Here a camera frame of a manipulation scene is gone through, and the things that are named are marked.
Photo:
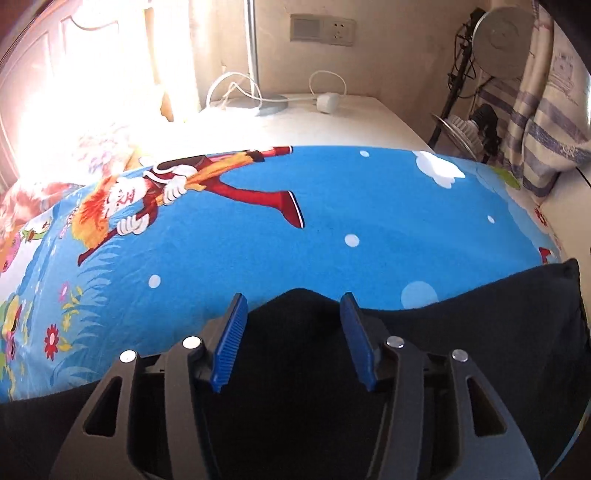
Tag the black sweatpants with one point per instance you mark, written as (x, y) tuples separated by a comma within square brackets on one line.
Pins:
[(491, 384)]

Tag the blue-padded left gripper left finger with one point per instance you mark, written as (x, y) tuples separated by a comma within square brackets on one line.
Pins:
[(221, 338)]

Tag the cartoon print bed sheet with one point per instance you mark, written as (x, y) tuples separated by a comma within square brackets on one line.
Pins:
[(112, 268)]

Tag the white charger with cable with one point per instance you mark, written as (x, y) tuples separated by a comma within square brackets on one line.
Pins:
[(327, 102)]

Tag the white wall switch socket panel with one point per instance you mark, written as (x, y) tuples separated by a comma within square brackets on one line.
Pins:
[(328, 30)]

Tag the round studio lamp head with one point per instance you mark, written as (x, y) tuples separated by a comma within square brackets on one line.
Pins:
[(476, 138)]

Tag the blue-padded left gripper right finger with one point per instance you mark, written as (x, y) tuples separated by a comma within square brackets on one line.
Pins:
[(365, 336)]

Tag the striped hanging cloth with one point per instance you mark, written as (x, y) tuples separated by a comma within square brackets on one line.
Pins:
[(545, 113)]

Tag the pink floral blanket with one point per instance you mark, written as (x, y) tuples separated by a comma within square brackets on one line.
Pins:
[(87, 162)]

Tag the black light stand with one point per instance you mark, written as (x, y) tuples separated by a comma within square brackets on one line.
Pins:
[(463, 67)]

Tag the round grey reflector disc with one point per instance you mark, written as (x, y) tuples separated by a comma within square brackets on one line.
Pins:
[(501, 41)]

